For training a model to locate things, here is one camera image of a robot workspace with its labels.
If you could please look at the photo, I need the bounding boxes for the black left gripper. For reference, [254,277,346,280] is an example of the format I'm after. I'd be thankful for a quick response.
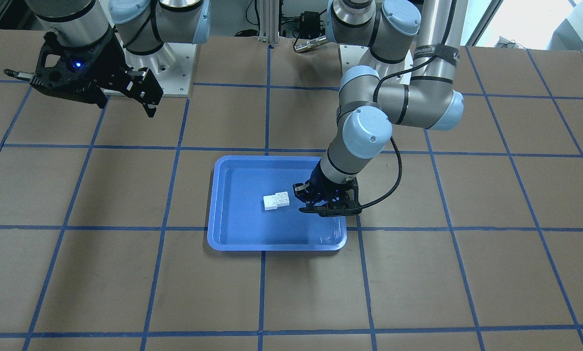
[293,168,362,217]

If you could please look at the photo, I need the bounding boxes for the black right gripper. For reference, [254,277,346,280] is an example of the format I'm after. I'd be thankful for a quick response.
[3,30,163,118]

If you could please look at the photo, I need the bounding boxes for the white block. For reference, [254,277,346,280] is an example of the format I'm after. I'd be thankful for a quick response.
[273,192,290,208]
[262,194,282,211]

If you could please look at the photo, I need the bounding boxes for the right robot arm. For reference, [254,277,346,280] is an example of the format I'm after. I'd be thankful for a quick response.
[4,0,211,118]

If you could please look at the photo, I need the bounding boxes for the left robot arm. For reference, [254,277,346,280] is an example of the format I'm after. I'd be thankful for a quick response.
[293,0,468,217]

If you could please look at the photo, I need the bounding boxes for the blue plastic tray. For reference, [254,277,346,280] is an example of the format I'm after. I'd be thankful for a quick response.
[207,155,347,251]

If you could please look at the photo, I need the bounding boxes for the silver metal cylinder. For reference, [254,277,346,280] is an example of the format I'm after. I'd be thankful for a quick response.
[293,36,330,54]

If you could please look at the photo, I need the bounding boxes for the black power adapter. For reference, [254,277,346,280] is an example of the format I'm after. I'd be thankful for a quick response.
[299,11,321,33]

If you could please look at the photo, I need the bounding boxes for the black braided cable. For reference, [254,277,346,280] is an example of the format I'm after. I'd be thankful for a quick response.
[357,0,460,211]

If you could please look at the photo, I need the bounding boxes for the aluminium frame post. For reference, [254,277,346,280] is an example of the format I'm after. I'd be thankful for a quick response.
[255,0,281,47]

